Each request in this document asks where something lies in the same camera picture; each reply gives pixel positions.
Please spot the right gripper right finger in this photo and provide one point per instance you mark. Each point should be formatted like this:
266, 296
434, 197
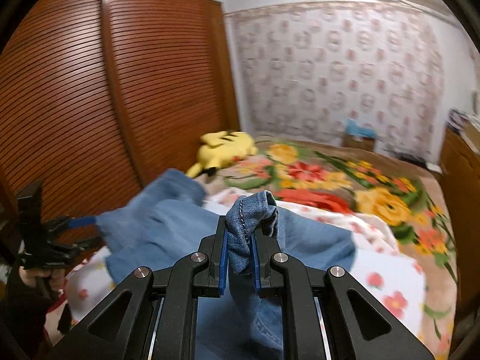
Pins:
328, 314

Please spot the brown floral blanket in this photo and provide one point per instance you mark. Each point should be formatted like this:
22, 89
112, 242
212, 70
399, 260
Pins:
349, 181

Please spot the pink circle patterned curtain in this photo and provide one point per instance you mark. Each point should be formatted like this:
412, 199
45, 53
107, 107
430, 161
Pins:
311, 69

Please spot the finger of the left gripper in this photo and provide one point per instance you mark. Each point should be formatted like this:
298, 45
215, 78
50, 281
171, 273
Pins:
80, 221
76, 248

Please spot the brown louvered wooden wardrobe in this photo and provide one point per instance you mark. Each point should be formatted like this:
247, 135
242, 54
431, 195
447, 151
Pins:
98, 97

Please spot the blue denim jeans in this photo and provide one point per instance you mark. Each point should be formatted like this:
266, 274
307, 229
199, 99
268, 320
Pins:
232, 286

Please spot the yellow Pikachu plush toy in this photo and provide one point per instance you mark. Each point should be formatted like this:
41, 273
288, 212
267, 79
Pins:
220, 150

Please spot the person's left hand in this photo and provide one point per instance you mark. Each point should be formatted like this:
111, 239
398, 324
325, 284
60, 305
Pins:
54, 277

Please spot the cardboard box with blue item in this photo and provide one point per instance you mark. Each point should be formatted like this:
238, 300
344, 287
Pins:
357, 137

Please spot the cardboard box on sideboard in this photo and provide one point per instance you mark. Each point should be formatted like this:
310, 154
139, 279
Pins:
467, 126

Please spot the brown wooden sideboard cabinet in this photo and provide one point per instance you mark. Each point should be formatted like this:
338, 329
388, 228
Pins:
460, 187

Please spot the white floral bed sheet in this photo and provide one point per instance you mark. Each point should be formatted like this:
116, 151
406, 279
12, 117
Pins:
395, 279

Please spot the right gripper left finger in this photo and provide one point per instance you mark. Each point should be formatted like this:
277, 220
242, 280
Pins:
152, 314

